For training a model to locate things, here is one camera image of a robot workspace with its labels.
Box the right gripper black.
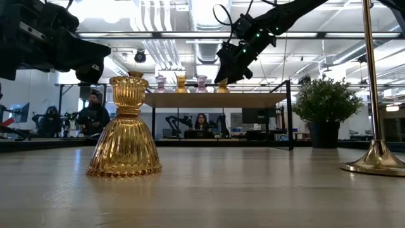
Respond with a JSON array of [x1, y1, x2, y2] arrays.
[[215, 34, 277, 85]]

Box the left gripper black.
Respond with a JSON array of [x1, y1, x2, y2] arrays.
[[0, 0, 112, 84]]

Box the amber ribbed glass candle holder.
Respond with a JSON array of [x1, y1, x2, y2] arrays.
[[216, 78, 231, 94], [86, 75, 163, 179], [175, 75, 189, 94]]

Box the pink ribbed glass candle holder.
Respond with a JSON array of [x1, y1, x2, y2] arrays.
[[154, 75, 168, 94], [195, 75, 209, 94]]

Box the tallest brass candlestick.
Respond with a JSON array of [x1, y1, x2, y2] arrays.
[[340, 0, 405, 177]]

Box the ceiling vent grille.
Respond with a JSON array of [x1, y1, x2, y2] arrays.
[[196, 42, 220, 64]]

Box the dark computer monitor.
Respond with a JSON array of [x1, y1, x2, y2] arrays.
[[242, 108, 269, 125]]

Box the wooden shelf black metal legs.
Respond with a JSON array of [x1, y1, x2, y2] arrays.
[[144, 80, 294, 151]]

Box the person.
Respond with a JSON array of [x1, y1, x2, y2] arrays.
[[39, 106, 63, 137], [193, 113, 209, 131], [77, 92, 111, 136]]

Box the green potted plant black pot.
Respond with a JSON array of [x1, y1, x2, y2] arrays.
[[291, 75, 364, 149]]

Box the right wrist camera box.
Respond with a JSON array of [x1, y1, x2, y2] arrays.
[[233, 14, 254, 41]]

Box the thin hanging cable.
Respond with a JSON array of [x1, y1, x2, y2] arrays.
[[281, 31, 291, 84]]

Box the silver ventilation duct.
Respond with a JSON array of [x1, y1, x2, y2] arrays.
[[189, 0, 233, 31]]

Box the black aluminium table frame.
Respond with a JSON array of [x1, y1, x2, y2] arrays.
[[0, 138, 405, 153]]

